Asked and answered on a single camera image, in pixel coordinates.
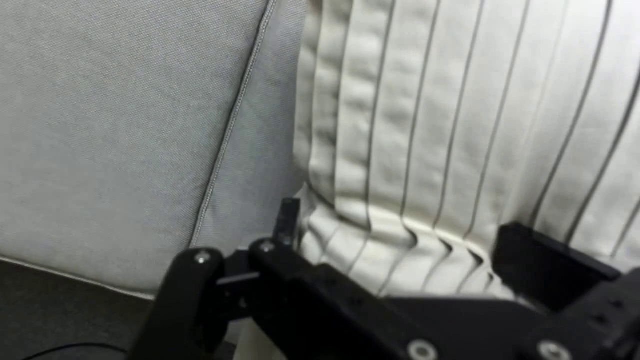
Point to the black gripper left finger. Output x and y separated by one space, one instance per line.
310 313

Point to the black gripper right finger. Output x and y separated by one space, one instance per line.
593 311

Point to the light grey sofa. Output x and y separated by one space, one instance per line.
136 129

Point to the cream striped pillow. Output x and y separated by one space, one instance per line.
420 127

